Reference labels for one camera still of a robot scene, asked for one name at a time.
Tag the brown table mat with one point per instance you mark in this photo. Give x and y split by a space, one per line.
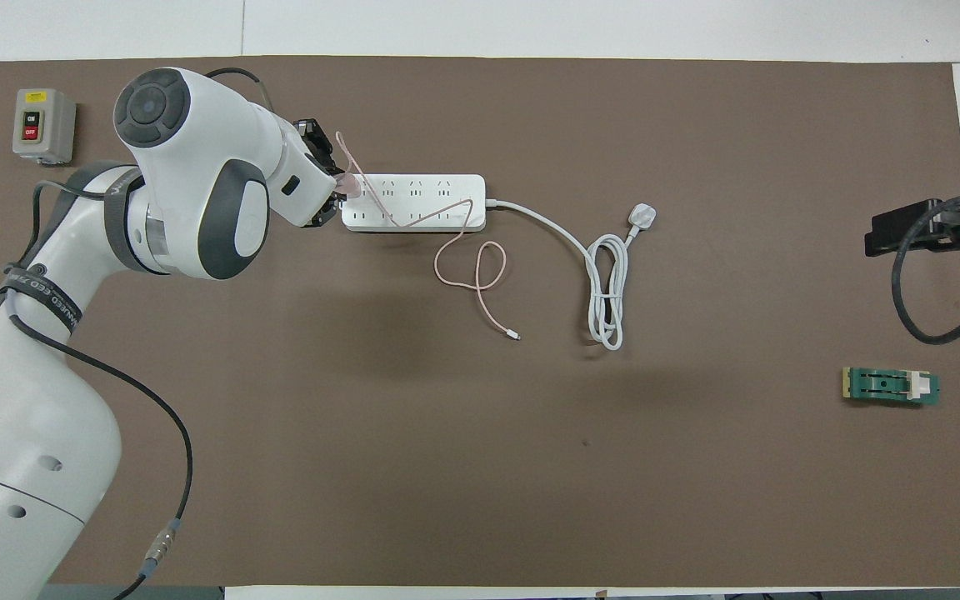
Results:
530 458

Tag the grey on-off switch box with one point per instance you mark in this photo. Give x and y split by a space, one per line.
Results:
44 125

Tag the pink charger adapter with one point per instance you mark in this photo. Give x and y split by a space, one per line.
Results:
350 185

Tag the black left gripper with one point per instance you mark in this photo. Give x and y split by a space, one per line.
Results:
312 140

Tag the white power strip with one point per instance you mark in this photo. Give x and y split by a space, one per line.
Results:
447 185

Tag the green knife switch yellow base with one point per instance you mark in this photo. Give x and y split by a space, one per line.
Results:
888 386

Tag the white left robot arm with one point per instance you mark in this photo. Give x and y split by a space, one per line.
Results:
22 417

